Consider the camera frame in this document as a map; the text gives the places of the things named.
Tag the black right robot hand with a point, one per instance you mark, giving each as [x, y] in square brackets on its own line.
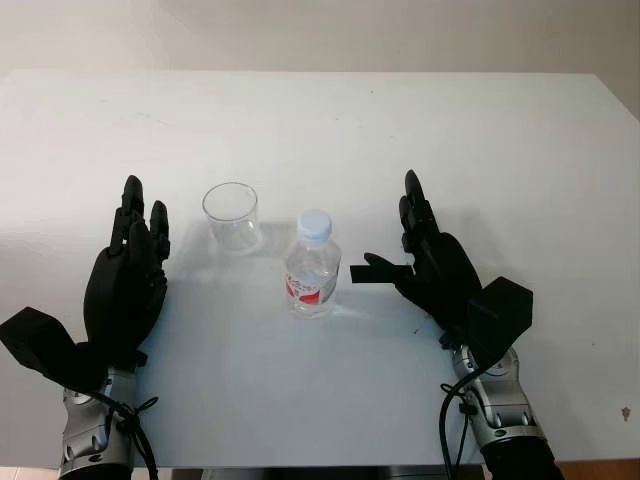
[442, 275]

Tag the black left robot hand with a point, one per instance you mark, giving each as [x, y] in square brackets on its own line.
[122, 295]

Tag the clear water bottle red label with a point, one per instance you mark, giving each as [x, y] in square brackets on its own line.
[312, 280]

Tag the clear plastic cup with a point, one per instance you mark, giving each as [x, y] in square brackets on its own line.
[232, 225]

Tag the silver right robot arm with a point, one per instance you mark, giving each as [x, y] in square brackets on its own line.
[505, 420]

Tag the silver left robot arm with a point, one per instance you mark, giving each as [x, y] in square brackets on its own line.
[85, 435]

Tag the dark robot torso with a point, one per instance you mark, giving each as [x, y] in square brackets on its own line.
[325, 475]

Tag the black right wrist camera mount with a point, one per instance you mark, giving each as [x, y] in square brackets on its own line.
[502, 315]

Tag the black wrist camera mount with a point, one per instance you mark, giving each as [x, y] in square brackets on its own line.
[42, 345]
[502, 315]

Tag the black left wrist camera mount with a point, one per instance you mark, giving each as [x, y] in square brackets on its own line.
[42, 345]

